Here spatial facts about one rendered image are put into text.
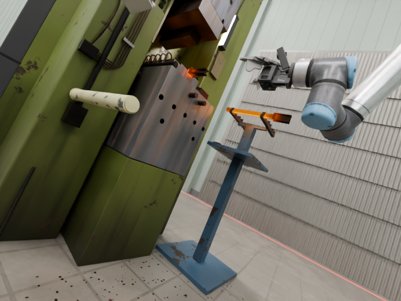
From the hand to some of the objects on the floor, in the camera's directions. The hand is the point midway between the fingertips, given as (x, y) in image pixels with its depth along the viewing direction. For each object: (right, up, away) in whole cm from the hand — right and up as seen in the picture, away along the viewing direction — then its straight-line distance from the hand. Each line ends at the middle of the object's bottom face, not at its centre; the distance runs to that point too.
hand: (246, 69), depth 77 cm
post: (-90, -67, -39) cm, 118 cm away
